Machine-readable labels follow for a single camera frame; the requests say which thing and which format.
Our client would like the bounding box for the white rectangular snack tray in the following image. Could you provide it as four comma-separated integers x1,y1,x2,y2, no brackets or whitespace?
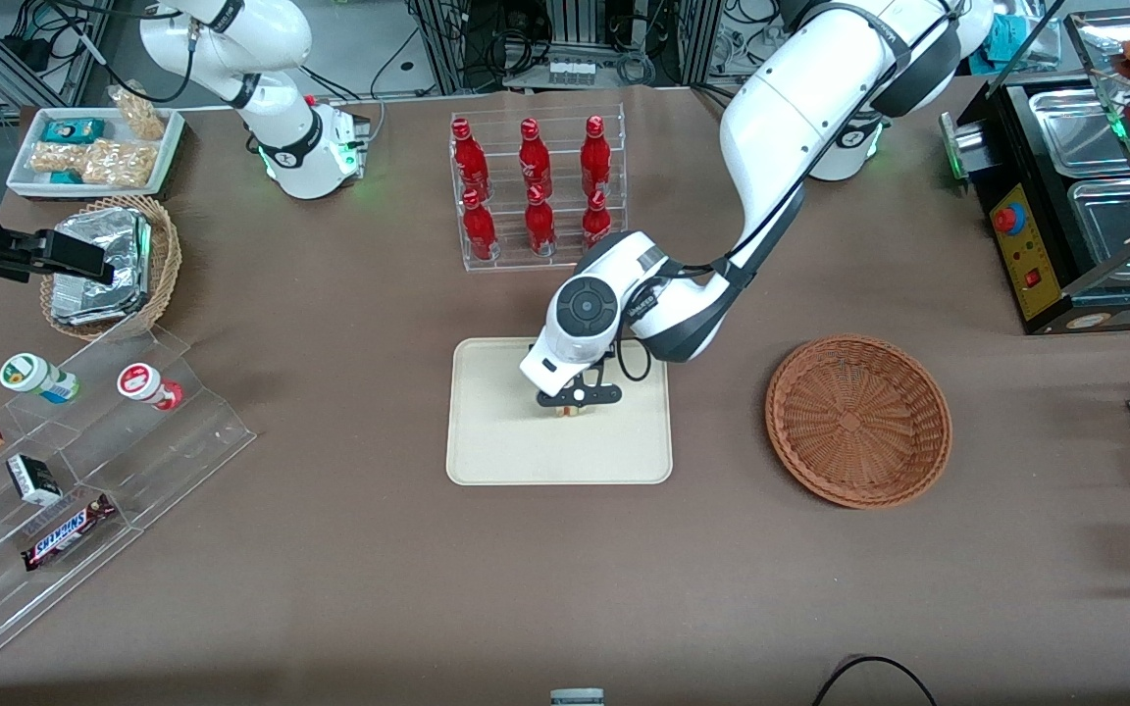
6,106,185,200

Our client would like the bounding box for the tan wicker basket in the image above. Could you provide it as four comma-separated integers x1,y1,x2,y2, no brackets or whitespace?
39,194,183,342

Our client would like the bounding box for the beige rectangular tray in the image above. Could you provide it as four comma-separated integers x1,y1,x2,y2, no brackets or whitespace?
445,335,674,486

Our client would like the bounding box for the round brown wicker basket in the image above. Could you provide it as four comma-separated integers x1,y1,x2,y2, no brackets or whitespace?
764,334,953,510

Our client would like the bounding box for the silver foil wrapped package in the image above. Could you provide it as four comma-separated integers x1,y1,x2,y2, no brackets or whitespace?
50,208,152,328

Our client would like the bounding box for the clear puffed snack bag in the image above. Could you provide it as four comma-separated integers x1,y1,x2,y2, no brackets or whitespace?
81,137,159,189
109,86,167,141
30,142,85,176

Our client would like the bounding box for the green lid yogurt cup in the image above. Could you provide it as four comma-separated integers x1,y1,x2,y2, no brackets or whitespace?
0,353,81,405

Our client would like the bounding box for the clear acrylic bottle rack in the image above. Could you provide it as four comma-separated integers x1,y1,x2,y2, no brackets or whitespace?
449,103,629,274

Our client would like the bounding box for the teal snack box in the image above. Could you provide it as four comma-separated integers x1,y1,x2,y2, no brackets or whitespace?
40,118,107,145

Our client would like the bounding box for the red lid yogurt cup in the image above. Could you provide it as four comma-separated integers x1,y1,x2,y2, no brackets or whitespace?
117,363,185,412

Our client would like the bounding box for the red cola bottle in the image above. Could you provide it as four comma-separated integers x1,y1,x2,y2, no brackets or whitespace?
524,183,558,258
451,118,489,202
518,118,553,202
462,188,499,262
582,189,614,248
580,115,613,197

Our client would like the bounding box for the small black white box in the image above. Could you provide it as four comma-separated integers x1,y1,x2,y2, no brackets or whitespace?
6,454,64,508

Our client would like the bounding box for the clear acrylic stepped display stand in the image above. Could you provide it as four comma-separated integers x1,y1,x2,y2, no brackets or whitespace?
0,324,258,668

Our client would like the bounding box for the brown snickers bar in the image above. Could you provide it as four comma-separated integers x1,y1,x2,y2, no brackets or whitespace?
21,492,120,573

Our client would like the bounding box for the metal equipment rack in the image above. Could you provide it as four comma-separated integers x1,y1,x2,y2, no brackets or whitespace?
408,0,723,91

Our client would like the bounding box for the brown table cloth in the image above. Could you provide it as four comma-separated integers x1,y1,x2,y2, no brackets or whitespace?
0,78,1130,706

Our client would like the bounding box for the black yellow food warmer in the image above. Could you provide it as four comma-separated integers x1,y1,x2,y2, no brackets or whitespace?
940,10,1130,336

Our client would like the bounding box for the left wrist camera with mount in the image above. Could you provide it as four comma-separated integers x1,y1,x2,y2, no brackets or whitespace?
538,376,622,408

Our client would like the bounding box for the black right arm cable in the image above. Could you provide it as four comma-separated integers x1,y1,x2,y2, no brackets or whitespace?
35,0,198,107

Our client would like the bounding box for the black looped cable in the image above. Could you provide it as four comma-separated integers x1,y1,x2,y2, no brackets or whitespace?
813,655,937,706

